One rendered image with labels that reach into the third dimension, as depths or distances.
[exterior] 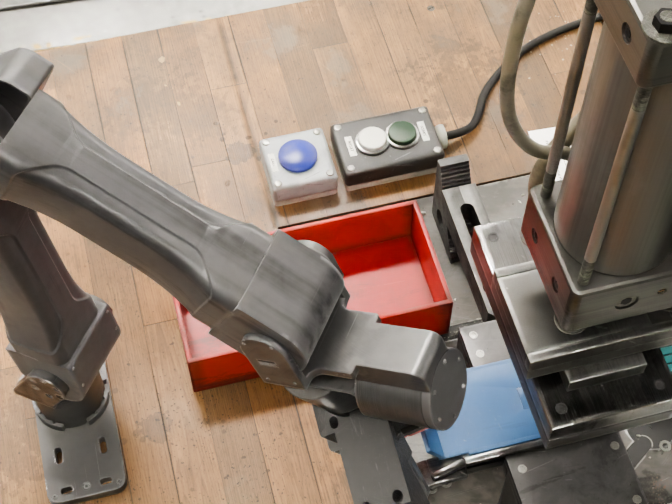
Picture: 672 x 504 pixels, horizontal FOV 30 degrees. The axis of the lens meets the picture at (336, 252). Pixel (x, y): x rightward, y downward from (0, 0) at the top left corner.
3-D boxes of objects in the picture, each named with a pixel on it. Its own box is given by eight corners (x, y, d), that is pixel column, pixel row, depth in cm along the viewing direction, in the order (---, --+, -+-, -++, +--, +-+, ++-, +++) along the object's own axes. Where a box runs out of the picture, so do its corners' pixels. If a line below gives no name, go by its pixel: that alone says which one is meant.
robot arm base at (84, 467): (80, 260, 116) (4, 276, 115) (115, 455, 105) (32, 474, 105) (94, 303, 123) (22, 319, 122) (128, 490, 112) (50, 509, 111)
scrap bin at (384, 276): (170, 286, 124) (163, 254, 119) (413, 232, 127) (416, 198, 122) (193, 393, 117) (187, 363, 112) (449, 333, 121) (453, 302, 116)
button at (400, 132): (384, 135, 131) (384, 123, 130) (410, 129, 132) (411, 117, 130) (392, 156, 130) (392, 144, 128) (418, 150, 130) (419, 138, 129)
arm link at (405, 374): (482, 355, 89) (433, 251, 81) (441, 459, 85) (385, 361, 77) (342, 334, 95) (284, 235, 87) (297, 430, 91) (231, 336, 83)
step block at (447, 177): (431, 211, 128) (437, 159, 121) (458, 205, 129) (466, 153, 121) (450, 263, 125) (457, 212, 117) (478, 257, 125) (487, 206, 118)
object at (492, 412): (401, 387, 108) (403, 374, 105) (570, 349, 110) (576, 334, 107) (423, 463, 104) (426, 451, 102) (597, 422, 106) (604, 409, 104)
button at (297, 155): (274, 153, 130) (274, 141, 128) (312, 145, 131) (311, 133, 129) (283, 183, 128) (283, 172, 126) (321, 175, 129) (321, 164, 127)
